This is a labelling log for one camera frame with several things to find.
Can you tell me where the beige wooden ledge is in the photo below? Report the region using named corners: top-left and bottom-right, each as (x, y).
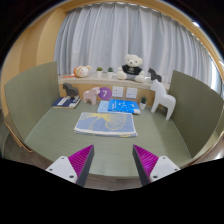
top-left (58, 73), bottom-right (171, 108)

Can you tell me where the large white horse figurine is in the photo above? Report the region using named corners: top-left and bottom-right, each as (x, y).
top-left (149, 79), bottom-right (177, 121)

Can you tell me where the blue towel with yellow print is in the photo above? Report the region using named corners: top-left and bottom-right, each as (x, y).
top-left (73, 111), bottom-right (139, 138)

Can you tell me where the cream teddy bear black shirt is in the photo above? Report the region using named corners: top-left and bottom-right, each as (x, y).
top-left (116, 53), bottom-right (147, 83)

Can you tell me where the green partition panel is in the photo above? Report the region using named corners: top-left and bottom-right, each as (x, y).
top-left (3, 61), bottom-right (61, 143)
top-left (166, 69), bottom-right (224, 159)

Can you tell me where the pink horse figurine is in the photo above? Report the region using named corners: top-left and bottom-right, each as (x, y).
top-left (82, 86), bottom-right (101, 106)

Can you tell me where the white wall socket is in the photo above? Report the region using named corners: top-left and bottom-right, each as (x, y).
top-left (111, 85), bottom-right (125, 99)
top-left (125, 87), bottom-right (139, 100)

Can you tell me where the bright blue book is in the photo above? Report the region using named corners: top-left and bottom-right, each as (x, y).
top-left (107, 98), bottom-right (141, 115)

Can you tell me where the black horse figurine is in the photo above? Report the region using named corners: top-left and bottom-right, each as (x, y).
top-left (147, 67), bottom-right (163, 83)

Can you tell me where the cream and orange plush toy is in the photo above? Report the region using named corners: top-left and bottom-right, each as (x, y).
top-left (61, 65), bottom-right (92, 79)

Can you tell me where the light blue book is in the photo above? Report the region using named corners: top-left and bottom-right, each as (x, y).
top-left (96, 100), bottom-right (111, 114)

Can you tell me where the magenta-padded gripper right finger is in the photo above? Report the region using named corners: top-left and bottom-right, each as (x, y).
top-left (132, 144), bottom-right (181, 187)

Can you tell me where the round purple number sign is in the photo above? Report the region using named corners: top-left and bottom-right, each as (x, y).
top-left (98, 86), bottom-right (113, 101)

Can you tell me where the dark blue book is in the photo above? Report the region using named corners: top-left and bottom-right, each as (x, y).
top-left (52, 96), bottom-right (82, 109)

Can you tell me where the grey curtain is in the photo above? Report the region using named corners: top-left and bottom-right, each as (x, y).
top-left (54, 2), bottom-right (223, 96)

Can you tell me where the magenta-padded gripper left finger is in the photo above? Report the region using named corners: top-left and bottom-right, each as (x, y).
top-left (45, 144), bottom-right (95, 188)

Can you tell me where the grey horse figurine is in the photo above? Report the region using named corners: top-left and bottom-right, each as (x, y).
top-left (62, 82), bottom-right (80, 100)

